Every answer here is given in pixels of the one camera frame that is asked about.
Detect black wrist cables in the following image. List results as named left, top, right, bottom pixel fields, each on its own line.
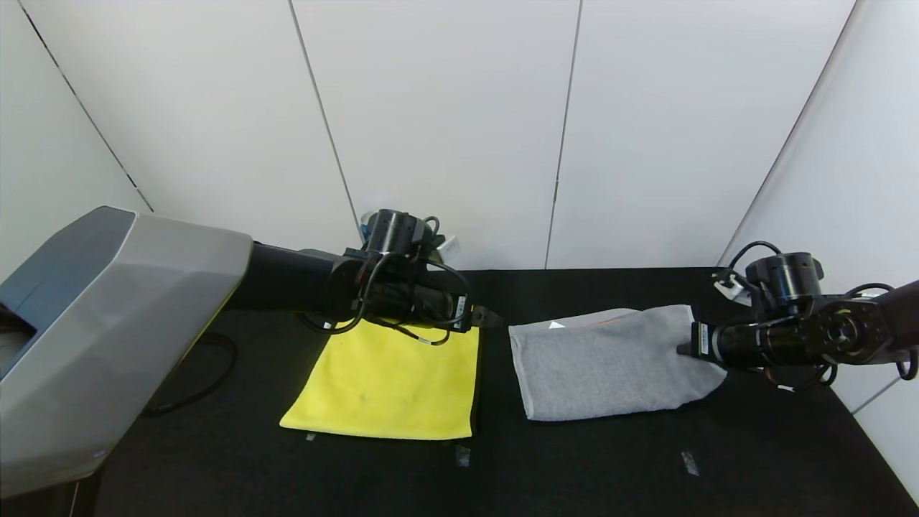
left=718, top=241, right=919, bottom=392
left=298, top=215, right=475, bottom=347

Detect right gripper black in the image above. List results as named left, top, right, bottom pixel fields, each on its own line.
left=676, top=321, right=760, bottom=369

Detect black left wrist cables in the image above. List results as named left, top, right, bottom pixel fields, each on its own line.
left=298, top=215, right=475, bottom=347

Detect black table cloth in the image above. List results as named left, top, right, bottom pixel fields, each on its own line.
left=93, top=267, right=919, bottom=517

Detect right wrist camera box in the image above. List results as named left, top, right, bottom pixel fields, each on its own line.
left=713, top=271, right=751, bottom=302

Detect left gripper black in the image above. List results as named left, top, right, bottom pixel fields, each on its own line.
left=412, top=284, right=505, bottom=334

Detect thick black left arm hose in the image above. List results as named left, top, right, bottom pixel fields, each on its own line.
left=144, top=332, right=239, bottom=417

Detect black right wrist cables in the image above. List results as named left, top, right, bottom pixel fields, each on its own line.
left=718, top=241, right=919, bottom=392

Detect grey terry towel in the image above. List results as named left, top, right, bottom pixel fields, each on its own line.
left=508, top=304, right=728, bottom=422

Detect yellow microfibre towel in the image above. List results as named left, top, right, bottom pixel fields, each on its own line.
left=279, top=320, right=480, bottom=441

